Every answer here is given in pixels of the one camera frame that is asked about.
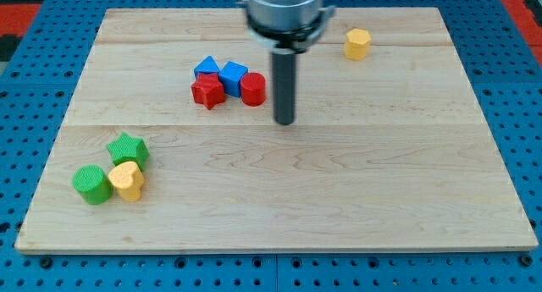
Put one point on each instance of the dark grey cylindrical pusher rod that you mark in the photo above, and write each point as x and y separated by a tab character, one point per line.
284	87

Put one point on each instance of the yellow hexagon block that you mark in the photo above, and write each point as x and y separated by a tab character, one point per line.
357	44

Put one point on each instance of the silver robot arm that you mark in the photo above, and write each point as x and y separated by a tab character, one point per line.
286	28

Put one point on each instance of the blue triangle block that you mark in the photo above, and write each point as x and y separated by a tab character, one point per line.
207	66

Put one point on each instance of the red cylinder block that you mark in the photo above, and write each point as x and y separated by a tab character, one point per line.
253	89

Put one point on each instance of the blue cube block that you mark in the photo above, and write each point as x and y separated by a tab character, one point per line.
230	76

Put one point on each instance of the red star block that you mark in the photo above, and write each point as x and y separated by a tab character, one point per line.
208	90

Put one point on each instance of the wooden board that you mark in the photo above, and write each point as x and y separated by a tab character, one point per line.
390	154

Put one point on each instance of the green star block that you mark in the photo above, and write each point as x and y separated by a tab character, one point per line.
128	149

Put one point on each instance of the yellow heart block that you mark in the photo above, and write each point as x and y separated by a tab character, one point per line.
127	179

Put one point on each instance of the green cylinder block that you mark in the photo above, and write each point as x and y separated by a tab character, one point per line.
92	184

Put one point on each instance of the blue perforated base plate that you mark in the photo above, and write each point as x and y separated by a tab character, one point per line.
39	82

